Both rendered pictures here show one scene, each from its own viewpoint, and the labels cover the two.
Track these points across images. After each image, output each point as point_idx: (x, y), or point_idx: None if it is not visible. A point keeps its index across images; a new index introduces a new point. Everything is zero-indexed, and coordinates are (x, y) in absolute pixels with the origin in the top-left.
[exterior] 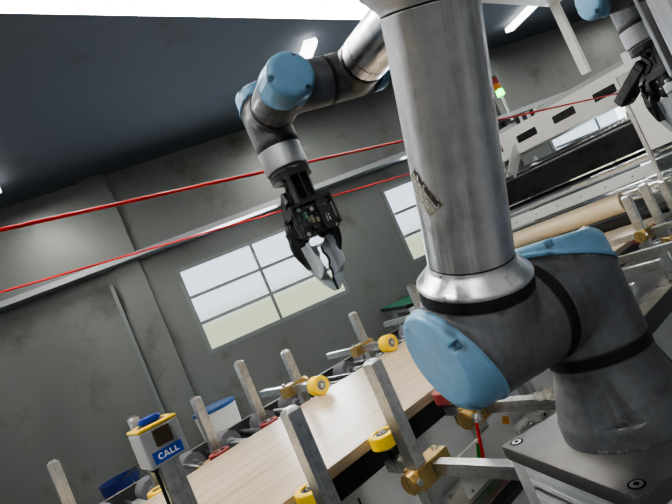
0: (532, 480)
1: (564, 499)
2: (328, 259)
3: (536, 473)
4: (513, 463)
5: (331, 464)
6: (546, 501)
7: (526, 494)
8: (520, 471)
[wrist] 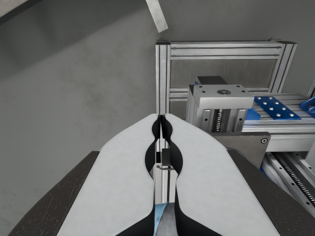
0: (195, 104)
1: (193, 122)
2: (180, 164)
3: (196, 114)
4: (198, 95)
5: None
6: (193, 104)
7: (194, 87)
8: (197, 98)
